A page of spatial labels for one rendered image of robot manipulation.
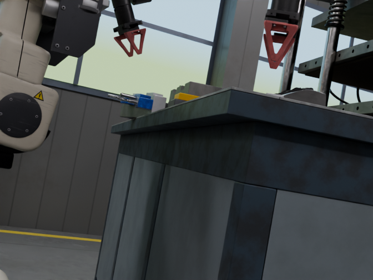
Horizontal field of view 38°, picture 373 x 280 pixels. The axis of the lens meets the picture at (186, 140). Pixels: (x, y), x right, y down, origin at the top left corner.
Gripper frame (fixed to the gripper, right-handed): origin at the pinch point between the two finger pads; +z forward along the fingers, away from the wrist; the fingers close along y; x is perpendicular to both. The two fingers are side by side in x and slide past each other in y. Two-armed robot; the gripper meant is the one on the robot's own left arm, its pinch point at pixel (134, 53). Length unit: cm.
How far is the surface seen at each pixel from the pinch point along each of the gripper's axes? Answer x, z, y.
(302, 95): -25, 22, -46
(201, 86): 0.3, 12.8, -39.4
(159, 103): 5.7, 15.2, -22.8
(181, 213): 23, 35, -62
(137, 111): 3.4, 18.3, 1.7
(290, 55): -110, 19, 67
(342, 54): -102, 22, 21
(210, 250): 30, 35, -86
